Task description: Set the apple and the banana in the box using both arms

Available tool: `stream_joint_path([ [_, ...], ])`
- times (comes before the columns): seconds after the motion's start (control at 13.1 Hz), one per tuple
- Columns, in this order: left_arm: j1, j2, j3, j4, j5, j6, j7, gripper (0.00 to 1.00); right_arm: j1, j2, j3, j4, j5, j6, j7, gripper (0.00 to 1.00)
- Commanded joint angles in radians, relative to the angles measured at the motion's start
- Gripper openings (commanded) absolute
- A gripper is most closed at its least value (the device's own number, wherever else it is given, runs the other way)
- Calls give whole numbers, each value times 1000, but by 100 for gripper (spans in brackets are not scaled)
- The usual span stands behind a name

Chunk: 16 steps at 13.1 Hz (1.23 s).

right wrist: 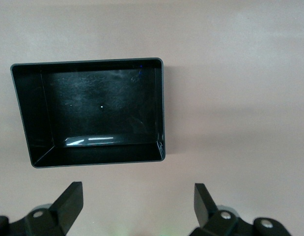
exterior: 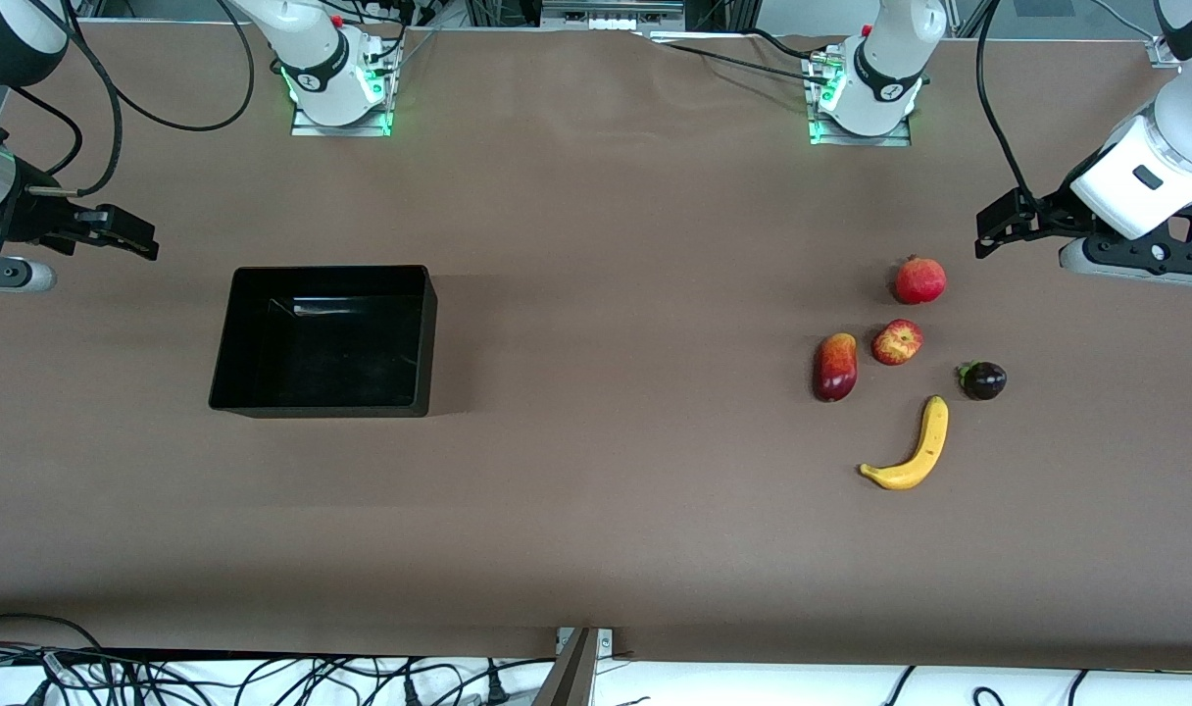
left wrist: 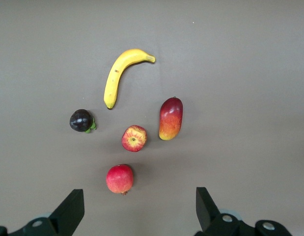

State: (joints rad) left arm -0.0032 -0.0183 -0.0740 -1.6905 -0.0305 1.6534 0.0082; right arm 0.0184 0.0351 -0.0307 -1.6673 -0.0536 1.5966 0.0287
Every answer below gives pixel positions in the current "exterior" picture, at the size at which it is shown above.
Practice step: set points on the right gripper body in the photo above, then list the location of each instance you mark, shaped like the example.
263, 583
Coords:
29, 218

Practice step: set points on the red yellow apple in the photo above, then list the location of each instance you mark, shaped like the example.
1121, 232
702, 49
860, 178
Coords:
896, 343

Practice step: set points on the black rectangular plastic box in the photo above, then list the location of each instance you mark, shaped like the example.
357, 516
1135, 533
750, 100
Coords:
322, 353

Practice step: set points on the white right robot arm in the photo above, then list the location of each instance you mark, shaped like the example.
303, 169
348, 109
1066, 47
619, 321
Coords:
331, 69

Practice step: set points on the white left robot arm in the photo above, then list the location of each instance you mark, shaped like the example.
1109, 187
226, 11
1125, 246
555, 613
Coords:
890, 59

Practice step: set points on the yellow banana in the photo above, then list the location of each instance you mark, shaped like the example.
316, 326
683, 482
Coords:
924, 451

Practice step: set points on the red pomegranate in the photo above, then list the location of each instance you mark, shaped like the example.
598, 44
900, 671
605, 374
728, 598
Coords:
919, 281

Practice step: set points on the dark purple mangosteen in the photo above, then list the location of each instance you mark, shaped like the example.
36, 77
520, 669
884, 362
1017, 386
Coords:
984, 381

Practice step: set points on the red yellow mango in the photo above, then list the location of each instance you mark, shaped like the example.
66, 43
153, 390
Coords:
835, 369

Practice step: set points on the white power strip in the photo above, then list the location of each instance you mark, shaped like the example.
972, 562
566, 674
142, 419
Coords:
606, 22

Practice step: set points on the table cover sheet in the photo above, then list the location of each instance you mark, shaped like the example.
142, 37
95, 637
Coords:
596, 549

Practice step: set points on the dark grey pole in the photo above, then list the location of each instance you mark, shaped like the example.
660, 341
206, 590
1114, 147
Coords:
569, 681

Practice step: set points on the silver table corner bracket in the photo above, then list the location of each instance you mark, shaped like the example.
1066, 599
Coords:
1163, 51

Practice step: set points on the silver metal bracket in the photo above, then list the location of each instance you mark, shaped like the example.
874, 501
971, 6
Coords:
604, 642

